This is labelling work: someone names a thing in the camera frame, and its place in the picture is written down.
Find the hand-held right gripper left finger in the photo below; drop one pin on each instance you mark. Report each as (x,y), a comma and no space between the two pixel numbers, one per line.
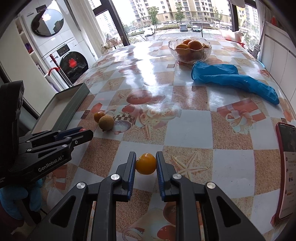
(131,176)

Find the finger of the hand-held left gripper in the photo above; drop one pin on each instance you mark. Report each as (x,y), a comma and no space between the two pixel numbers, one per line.
(81,138)
(67,133)

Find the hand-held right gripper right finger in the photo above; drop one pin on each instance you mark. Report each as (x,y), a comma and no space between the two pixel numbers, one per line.
(161,176)

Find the yellow cherry tomato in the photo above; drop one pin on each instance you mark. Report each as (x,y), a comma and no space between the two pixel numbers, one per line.
(145,163)
(99,116)

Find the grey rectangular tray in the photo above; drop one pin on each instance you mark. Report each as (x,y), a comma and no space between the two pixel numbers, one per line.
(53,104)

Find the person's left hand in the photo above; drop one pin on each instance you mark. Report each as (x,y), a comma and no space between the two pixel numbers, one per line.
(16,201)

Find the brown round fruit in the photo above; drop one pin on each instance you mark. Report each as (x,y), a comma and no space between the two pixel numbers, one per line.
(106,123)

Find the white shelf unit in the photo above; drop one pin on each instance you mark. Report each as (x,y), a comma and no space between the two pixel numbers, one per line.
(34,60)

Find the clothes drying rack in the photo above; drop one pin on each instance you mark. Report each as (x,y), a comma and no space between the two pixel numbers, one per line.
(109,44)

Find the white dryer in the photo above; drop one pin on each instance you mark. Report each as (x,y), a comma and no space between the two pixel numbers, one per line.
(47,22)

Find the white parked car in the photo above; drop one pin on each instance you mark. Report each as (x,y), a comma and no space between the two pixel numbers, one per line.
(149,31)

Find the glass bowl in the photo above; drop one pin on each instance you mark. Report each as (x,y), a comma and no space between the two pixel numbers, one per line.
(205,54)

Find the red smartphone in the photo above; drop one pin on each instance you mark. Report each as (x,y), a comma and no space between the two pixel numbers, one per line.
(288,143)

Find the orange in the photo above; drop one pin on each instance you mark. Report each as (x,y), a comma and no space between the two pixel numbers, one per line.
(181,46)
(186,41)
(195,44)

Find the grey parked car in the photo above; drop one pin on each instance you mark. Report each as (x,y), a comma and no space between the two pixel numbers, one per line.
(183,27)

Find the red and white plastic bag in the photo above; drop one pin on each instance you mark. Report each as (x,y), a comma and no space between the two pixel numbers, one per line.
(231,36)

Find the white cabinet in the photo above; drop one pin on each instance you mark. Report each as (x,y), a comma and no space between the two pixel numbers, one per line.
(277,58)

